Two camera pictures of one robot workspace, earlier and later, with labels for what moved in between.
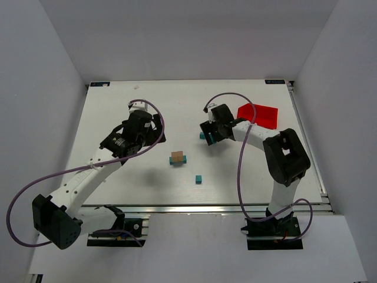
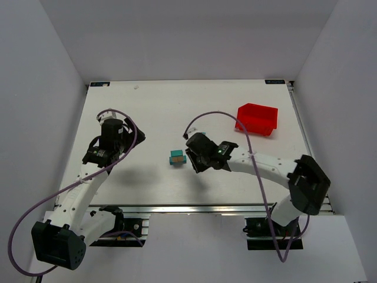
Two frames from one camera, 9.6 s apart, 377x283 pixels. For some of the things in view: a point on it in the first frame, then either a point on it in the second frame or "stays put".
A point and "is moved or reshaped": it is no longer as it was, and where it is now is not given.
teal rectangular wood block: (212, 140) is moved or reshaped
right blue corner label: (275, 81) stays put
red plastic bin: (265, 115) stays put
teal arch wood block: (184, 161) stays put
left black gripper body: (159, 130) to (133, 137)
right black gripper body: (208, 132) to (194, 162)
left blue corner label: (102, 84) stays put
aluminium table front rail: (201, 209) stays put
